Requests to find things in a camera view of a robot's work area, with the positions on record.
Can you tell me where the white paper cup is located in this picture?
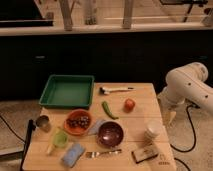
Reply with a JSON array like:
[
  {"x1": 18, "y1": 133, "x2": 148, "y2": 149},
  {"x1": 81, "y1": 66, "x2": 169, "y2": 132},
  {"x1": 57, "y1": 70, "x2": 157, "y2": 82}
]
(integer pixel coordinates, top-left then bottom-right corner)
[{"x1": 144, "y1": 120, "x2": 162, "y2": 144}]

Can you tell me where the small metal cup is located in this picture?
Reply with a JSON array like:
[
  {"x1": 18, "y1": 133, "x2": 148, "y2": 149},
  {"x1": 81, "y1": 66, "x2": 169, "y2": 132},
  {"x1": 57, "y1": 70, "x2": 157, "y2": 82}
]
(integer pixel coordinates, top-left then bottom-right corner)
[{"x1": 36, "y1": 115, "x2": 51, "y2": 132}]

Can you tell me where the silver fork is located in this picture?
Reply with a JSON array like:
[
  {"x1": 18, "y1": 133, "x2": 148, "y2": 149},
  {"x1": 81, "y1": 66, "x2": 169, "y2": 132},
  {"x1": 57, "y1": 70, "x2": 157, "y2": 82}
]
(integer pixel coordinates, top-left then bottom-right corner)
[{"x1": 85, "y1": 149, "x2": 122, "y2": 158}]

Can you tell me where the red apple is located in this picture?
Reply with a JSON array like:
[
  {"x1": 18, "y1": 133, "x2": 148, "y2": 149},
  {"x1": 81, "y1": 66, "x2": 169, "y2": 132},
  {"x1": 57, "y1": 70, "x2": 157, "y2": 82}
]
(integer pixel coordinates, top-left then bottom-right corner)
[{"x1": 124, "y1": 98, "x2": 135, "y2": 111}]

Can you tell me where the green chili pepper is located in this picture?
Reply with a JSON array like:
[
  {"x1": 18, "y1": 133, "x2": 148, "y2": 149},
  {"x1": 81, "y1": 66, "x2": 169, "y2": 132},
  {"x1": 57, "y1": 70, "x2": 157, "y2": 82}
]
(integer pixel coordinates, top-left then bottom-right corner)
[{"x1": 102, "y1": 101, "x2": 119, "y2": 120}]

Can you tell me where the orange bowl with grapes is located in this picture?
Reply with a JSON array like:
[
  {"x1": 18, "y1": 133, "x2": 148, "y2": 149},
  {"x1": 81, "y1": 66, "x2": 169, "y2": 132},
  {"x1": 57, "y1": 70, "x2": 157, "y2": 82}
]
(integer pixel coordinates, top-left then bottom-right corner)
[{"x1": 63, "y1": 109, "x2": 92, "y2": 136}]

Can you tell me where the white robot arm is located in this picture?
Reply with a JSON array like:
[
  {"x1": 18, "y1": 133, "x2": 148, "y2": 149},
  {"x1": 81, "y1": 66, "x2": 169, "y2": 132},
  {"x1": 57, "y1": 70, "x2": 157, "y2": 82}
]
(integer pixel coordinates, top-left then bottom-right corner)
[{"x1": 158, "y1": 62, "x2": 213, "y2": 126}]

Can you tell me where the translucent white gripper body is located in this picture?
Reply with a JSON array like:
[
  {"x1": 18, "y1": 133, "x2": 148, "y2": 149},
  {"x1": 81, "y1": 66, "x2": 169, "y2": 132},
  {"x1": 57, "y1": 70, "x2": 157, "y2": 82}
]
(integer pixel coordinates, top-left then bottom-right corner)
[{"x1": 159, "y1": 99, "x2": 176, "y2": 126}]

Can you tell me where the green plastic tray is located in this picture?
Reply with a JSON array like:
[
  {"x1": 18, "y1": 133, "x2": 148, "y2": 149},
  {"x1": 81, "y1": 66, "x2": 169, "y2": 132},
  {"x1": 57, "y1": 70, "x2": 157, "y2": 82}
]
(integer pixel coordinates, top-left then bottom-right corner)
[{"x1": 39, "y1": 75, "x2": 94, "y2": 109}]

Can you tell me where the purple bowl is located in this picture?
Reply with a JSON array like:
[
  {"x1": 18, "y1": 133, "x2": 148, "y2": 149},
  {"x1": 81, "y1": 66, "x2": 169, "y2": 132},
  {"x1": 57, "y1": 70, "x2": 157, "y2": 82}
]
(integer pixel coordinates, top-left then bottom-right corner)
[{"x1": 97, "y1": 121, "x2": 124, "y2": 148}]

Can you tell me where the green measuring cup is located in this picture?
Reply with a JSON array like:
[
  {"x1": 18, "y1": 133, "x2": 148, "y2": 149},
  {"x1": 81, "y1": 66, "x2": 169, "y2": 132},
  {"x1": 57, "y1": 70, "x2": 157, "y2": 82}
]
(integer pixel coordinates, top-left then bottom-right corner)
[{"x1": 46, "y1": 128, "x2": 68, "y2": 155}]

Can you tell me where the blue sponge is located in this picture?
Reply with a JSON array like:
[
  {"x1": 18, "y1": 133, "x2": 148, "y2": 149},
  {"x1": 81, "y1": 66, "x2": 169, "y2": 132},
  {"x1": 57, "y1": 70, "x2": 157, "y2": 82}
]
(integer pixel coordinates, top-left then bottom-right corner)
[{"x1": 62, "y1": 143, "x2": 85, "y2": 168}]

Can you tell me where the black power cable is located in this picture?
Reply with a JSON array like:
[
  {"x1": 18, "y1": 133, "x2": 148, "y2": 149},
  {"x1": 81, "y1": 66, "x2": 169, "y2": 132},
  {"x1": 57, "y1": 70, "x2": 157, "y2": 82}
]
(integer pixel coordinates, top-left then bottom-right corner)
[{"x1": 169, "y1": 104, "x2": 200, "y2": 154}]

